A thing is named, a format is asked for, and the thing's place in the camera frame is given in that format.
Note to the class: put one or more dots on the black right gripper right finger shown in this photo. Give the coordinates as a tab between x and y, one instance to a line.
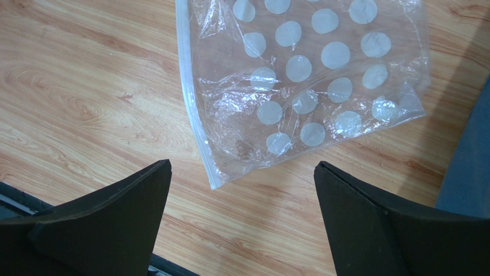
374	232

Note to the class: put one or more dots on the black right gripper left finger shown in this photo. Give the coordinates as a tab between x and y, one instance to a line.
111	231

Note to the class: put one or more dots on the clear polka dot zip bag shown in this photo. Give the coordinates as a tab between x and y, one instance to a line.
267	81

